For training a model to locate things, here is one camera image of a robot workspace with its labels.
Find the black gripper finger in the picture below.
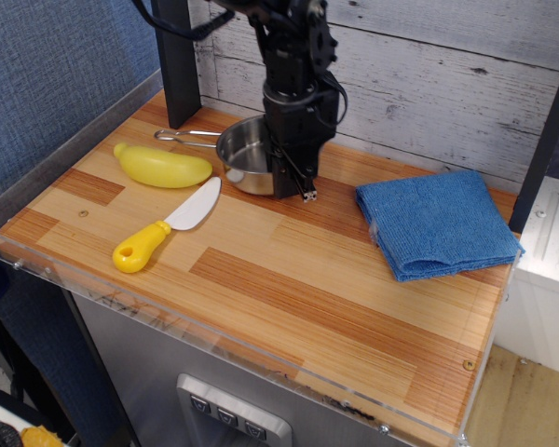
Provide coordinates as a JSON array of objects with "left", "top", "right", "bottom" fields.
[
  {"left": 291, "top": 172, "right": 317, "bottom": 203},
  {"left": 271, "top": 156, "right": 301, "bottom": 199}
]

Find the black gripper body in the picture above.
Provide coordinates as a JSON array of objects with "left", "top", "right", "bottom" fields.
[{"left": 263, "top": 83, "right": 340, "bottom": 179}]

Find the small stainless steel pan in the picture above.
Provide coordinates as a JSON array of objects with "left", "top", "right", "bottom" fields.
[{"left": 154, "top": 115, "right": 274, "bottom": 196}]

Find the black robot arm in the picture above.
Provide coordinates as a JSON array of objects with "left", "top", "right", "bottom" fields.
[{"left": 219, "top": 1, "right": 348, "bottom": 201}]

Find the yellow toy banana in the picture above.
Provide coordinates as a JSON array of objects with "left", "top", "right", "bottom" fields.
[{"left": 113, "top": 143, "right": 213, "bottom": 189}]

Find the folded blue cloth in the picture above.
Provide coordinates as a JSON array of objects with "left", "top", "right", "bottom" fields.
[{"left": 356, "top": 171, "right": 525, "bottom": 282}]

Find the stainless steel cabinet front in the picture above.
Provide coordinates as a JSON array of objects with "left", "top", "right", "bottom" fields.
[{"left": 72, "top": 291, "right": 416, "bottom": 447}]

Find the silver button panel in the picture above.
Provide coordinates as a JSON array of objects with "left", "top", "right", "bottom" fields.
[{"left": 177, "top": 373, "right": 293, "bottom": 447}]

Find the clear acrylic table guard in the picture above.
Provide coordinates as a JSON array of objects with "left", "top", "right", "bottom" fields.
[{"left": 0, "top": 210, "right": 511, "bottom": 446}]

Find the white side cabinet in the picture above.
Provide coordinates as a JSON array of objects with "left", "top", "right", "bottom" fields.
[{"left": 495, "top": 177, "right": 559, "bottom": 372}]

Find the yellow object bottom left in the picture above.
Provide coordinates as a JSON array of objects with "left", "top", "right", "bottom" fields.
[{"left": 20, "top": 426, "right": 64, "bottom": 447}]

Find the dark metal post left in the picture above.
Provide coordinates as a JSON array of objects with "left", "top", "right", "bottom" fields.
[{"left": 151, "top": 0, "right": 201, "bottom": 129}]

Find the dark metal post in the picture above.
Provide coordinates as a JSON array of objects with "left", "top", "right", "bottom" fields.
[
  {"left": 151, "top": 0, "right": 201, "bottom": 129},
  {"left": 509, "top": 86, "right": 559, "bottom": 234}
]

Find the toy knife yellow handle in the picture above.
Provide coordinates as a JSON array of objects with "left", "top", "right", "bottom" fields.
[{"left": 112, "top": 177, "right": 222, "bottom": 274}]

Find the dark metal post right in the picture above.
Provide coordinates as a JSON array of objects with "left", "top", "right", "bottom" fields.
[{"left": 509, "top": 86, "right": 559, "bottom": 234}]

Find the black braided cable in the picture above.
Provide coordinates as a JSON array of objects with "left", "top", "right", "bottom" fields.
[{"left": 0, "top": 417, "right": 23, "bottom": 447}]

